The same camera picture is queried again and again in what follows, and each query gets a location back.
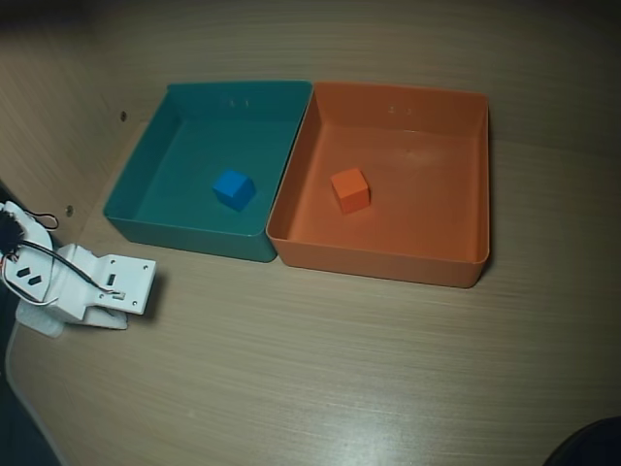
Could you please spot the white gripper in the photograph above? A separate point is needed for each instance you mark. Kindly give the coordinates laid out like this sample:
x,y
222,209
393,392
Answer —
x,y
127,281

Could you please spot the orange cube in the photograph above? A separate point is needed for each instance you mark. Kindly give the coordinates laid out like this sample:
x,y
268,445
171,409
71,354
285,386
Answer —
x,y
350,190

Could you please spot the blue cube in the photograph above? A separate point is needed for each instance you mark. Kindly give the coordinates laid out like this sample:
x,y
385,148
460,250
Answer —
x,y
233,189

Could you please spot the teal plastic box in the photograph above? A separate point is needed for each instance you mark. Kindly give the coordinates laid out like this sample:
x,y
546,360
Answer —
x,y
194,145

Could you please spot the orange plastic box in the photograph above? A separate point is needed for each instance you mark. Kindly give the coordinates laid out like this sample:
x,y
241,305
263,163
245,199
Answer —
x,y
412,218

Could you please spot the dark round object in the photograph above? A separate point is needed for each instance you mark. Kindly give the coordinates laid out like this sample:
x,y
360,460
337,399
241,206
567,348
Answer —
x,y
592,446

